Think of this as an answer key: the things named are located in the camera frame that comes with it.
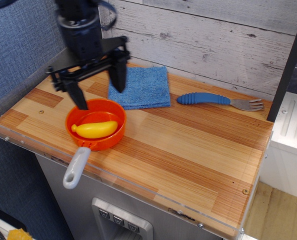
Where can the orange pot with grey handle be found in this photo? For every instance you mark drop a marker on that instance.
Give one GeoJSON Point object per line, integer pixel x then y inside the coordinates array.
{"type": "Point", "coordinates": [99, 110]}

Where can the blue handled metal fork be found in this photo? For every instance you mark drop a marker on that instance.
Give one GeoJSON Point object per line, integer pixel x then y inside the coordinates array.
{"type": "Point", "coordinates": [204, 97]}

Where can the white cabinet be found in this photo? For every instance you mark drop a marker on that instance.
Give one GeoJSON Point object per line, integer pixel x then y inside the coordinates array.
{"type": "Point", "coordinates": [279, 169]}

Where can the yellow toy banana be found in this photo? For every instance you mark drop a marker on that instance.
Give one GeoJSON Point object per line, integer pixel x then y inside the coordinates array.
{"type": "Point", "coordinates": [95, 130]}

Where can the grey toy fridge cabinet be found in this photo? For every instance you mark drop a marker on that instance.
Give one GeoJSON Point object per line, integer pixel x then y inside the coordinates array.
{"type": "Point", "coordinates": [76, 207]}

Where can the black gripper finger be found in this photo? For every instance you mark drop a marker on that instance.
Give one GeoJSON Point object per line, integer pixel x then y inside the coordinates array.
{"type": "Point", "coordinates": [76, 94]}
{"type": "Point", "coordinates": [118, 74]}

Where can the blue folded cloth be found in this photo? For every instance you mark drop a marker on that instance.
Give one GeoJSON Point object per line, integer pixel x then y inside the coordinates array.
{"type": "Point", "coordinates": [145, 88]}

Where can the silver dispenser button panel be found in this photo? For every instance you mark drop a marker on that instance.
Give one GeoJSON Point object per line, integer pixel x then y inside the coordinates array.
{"type": "Point", "coordinates": [115, 223]}

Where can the clear acrylic guard rail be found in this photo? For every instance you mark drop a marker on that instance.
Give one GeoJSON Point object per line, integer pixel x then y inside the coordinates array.
{"type": "Point", "coordinates": [199, 162]}

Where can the dark grey right post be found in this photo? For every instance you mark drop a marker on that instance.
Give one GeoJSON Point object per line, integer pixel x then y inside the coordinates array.
{"type": "Point", "coordinates": [284, 83]}

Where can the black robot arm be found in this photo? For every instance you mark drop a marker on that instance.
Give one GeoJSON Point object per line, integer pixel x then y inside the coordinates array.
{"type": "Point", "coordinates": [82, 9]}

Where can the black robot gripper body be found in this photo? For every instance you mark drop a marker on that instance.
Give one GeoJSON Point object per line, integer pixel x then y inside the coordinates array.
{"type": "Point", "coordinates": [87, 53]}

